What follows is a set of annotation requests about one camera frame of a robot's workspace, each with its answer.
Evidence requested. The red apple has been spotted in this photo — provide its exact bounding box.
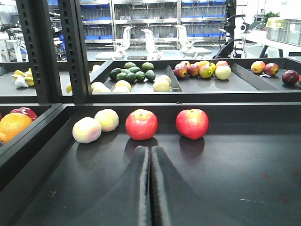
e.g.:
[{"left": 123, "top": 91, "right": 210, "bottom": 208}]
[
  {"left": 175, "top": 109, "right": 209, "bottom": 140},
  {"left": 125, "top": 109, "right": 158, "bottom": 141}
]

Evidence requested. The pale peach rear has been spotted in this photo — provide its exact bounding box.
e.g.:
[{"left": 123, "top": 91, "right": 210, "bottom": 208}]
[{"left": 94, "top": 109, "right": 119, "bottom": 132}]

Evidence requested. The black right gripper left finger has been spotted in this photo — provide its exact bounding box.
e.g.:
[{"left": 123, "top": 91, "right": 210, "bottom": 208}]
[{"left": 69, "top": 146, "right": 151, "bottom": 226}]

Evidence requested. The pale peach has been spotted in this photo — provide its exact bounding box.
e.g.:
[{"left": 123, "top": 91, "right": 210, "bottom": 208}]
[
  {"left": 94, "top": 109, "right": 119, "bottom": 132},
  {"left": 72, "top": 117, "right": 102, "bottom": 144}
]

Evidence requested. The pale peach front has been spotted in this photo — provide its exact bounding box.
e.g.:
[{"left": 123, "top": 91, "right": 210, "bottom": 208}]
[{"left": 72, "top": 117, "right": 102, "bottom": 144}]

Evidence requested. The orange right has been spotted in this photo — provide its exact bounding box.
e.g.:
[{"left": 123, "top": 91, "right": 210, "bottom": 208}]
[{"left": 0, "top": 113, "right": 32, "bottom": 143}]

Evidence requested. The red apple right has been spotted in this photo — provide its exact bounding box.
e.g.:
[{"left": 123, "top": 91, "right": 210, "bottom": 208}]
[{"left": 175, "top": 109, "right": 209, "bottom": 140}]

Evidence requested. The red bell pepper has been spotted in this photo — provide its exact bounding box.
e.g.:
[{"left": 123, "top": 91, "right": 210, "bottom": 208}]
[{"left": 11, "top": 107, "right": 38, "bottom": 121}]

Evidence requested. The white garlic bulb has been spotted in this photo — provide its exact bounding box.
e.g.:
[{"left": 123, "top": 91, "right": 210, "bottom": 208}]
[{"left": 15, "top": 76, "right": 29, "bottom": 88}]

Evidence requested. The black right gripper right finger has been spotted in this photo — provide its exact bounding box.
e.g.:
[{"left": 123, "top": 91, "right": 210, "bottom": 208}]
[{"left": 150, "top": 146, "right": 238, "bottom": 226}]

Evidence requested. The red apple centre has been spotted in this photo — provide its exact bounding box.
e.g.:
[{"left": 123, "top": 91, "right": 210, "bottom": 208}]
[{"left": 125, "top": 109, "right": 158, "bottom": 141}]

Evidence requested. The black wooden produce stand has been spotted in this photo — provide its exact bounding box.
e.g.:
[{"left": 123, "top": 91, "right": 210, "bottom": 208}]
[{"left": 0, "top": 57, "right": 301, "bottom": 226}]

